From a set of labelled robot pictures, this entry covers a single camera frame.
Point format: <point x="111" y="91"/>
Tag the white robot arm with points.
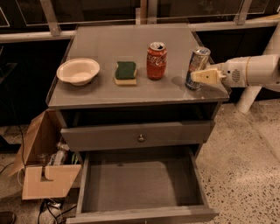
<point x="252" y="73"/>

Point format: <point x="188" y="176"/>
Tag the red coca-cola can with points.
<point x="156" y="60"/>

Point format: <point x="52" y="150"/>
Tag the grey top drawer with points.
<point x="114" y="137"/>

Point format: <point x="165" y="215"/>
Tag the green yellow sponge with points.
<point x="125" y="73"/>

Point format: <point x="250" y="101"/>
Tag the grey drawer cabinet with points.
<point x="102" y="102"/>

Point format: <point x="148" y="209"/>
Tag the dark shoe on floor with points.
<point x="7" y="218"/>

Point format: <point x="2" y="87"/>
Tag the metal window railing frame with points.
<point x="42" y="20"/>

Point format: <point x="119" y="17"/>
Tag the round metal drawer knob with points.
<point x="141" y="138"/>

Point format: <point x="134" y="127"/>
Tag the plastic bottle in box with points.
<point x="61" y="154"/>

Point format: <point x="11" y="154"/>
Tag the blue silver redbull can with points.
<point x="198" y="61"/>

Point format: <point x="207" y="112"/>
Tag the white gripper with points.
<point x="234" y="73"/>

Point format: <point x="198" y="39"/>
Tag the grey open middle drawer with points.
<point x="158" y="185"/>

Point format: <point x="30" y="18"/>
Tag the white paper bowl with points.
<point x="78" y="72"/>

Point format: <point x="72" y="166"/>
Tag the open cardboard box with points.
<point x="41" y="180"/>

